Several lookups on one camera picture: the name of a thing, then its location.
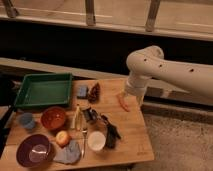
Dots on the grey-blue towel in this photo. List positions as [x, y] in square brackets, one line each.
[70, 154]

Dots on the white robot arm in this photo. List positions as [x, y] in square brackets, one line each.
[149, 62]

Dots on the orange-red bowl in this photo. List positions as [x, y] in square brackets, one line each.
[53, 118]

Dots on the purple bowl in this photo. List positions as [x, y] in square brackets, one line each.
[33, 151]

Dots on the brown pine cone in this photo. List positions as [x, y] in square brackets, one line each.
[94, 93]

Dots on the orange carrot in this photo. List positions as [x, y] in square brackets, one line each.
[121, 101]

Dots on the blue sponge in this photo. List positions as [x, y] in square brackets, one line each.
[82, 92]

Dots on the dark metal can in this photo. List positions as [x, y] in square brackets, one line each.
[90, 115]

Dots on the wooden cutting board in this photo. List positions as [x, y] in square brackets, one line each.
[133, 147]

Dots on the metal spoon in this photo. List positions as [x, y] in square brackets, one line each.
[84, 133]

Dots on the white cup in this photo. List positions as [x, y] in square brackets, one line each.
[96, 141]

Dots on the green plastic tray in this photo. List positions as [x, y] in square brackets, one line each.
[44, 90]

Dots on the apple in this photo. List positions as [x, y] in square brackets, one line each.
[62, 138]

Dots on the small blue cup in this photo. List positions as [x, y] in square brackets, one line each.
[27, 121]

